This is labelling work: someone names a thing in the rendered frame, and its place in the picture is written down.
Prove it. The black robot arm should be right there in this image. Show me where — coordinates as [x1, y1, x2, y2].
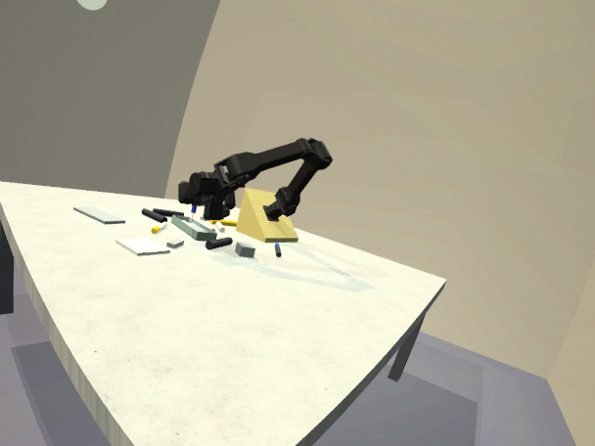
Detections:
[189, 138, 333, 222]

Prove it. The black cylinder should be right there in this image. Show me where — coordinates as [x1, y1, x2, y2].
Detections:
[205, 238, 233, 250]
[142, 207, 167, 223]
[153, 208, 184, 217]

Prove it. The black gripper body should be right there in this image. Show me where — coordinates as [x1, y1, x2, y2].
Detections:
[178, 181, 236, 209]

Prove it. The keyboard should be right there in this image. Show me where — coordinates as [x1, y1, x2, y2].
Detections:
[170, 215, 217, 241]

